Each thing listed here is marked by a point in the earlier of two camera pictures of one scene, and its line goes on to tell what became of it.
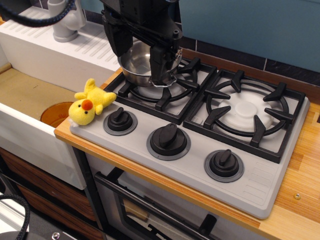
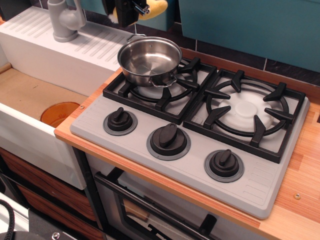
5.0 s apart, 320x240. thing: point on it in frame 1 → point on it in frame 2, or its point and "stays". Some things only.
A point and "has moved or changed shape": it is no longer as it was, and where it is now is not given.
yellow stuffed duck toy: (82, 111) has moved or changed shape
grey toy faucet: (66, 30) stays
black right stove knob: (224, 166) stays
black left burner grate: (172, 104) stays
